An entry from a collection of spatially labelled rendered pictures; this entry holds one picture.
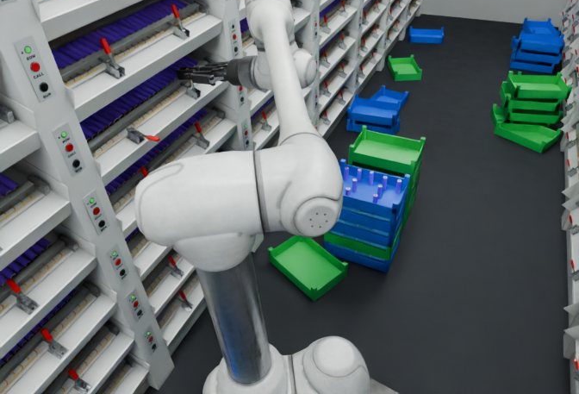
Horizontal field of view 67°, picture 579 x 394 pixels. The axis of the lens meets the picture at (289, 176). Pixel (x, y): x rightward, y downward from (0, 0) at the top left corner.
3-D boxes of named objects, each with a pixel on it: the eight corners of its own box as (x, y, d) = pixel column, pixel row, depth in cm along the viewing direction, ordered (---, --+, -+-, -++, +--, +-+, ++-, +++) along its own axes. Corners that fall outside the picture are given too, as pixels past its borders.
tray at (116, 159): (228, 86, 152) (233, 63, 145) (101, 189, 109) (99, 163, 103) (180, 60, 155) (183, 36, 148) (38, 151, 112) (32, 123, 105)
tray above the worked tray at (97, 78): (221, 33, 140) (227, -9, 131) (76, 125, 98) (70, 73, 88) (168, 5, 143) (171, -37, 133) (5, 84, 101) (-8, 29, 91)
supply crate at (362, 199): (407, 189, 185) (410, 174, 180) (395, 220, 171) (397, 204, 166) (340, 172, 196) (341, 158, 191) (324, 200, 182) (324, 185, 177)
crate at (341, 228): (403, 217, 195) (405, 203, 190) (391, 247, 181) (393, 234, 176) (339, 200, 206) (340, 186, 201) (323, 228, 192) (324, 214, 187)
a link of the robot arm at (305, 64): (275, 81, 127) (264, 36, 119) (324, 81, 119) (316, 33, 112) (257, 97, 119) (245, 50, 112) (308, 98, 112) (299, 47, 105)
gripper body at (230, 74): (240, 90, 122) (214, 90, 126) (255, 78, 128) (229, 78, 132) (233, 65, 118) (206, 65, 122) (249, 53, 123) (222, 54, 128)
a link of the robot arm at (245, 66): (273, 80, 126) (255, 80, 128) (265, 49, 121) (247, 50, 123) (258, 94, 119) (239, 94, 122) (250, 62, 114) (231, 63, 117)
